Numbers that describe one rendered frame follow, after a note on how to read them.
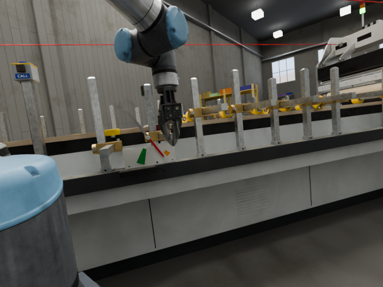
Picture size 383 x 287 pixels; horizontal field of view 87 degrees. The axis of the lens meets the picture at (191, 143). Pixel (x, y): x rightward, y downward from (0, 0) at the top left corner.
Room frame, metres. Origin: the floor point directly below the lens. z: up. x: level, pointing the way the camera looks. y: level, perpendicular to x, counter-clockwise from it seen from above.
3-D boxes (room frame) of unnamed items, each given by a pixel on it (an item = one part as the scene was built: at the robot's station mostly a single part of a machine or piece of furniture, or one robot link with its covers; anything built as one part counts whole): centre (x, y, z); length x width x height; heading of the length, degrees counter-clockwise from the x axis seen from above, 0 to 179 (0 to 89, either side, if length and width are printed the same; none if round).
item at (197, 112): (1.12, -0.07, 0.95); 0.14 x 0.06 x 0.05; 106
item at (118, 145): (0.99, 0.41, 0.82); 0.14 x 0.06 x 0.05; 106
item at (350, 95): (1.31, -0.81, 0.95); 0.50 x 0.04 x 0.04; 16
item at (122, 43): (0.65, 0.13, 1.14); 0.12 x 0.12 x 0.09; 52
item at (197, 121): (1.12, -0.05, 0.89); 0.04 x 0.04 x 0.48; 16
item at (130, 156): (1.02, 0.22, 0.75); 0.26 x 0.01 x 0.10; 106
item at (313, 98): (1.25, -0.57, 0.95); 0.50 x 0.04 x 0.04; 16
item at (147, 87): (1.05, 0.19, 0.87); 0.04 x 0.04 x 0.48; 16
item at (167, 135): (0.74, 0.08, 0.86); 0.06 x 0.03 x 0.09; 16
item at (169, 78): (0.75, 0.07, 1.05); 0.10 x 0.09 x 0.05; 106
